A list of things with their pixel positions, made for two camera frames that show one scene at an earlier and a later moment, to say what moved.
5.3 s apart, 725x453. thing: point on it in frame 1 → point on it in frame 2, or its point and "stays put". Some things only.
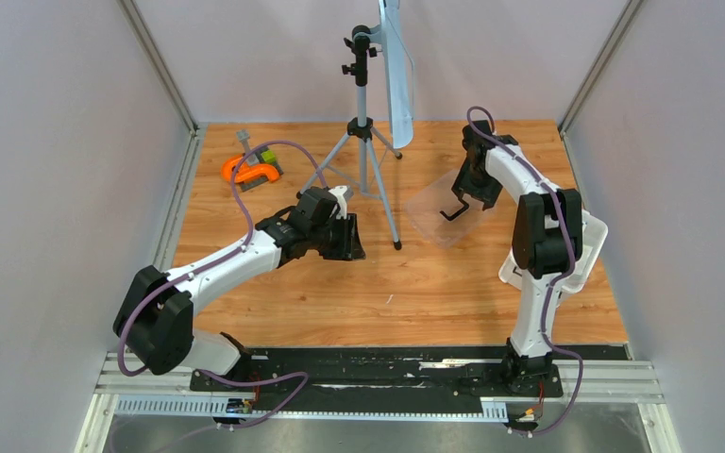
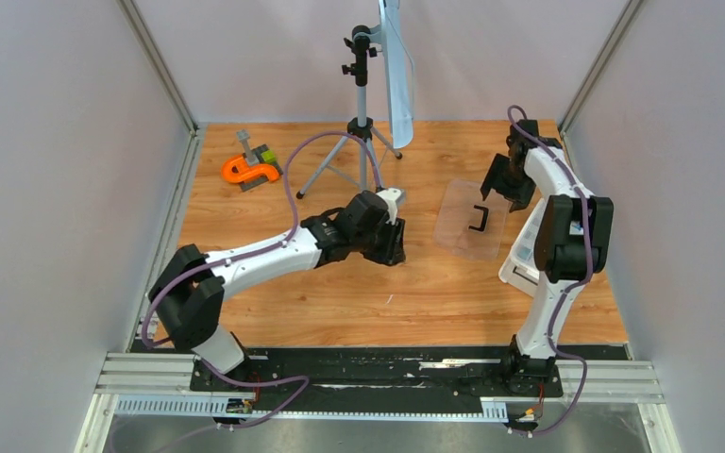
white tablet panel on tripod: x=399 y=62 stays put
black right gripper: x=487 y=194 → x=494 y=181
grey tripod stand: x=361 y=127 stays put
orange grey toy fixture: x=255 y=169 stays put
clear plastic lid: x=426 y=202 → x=467 y=226
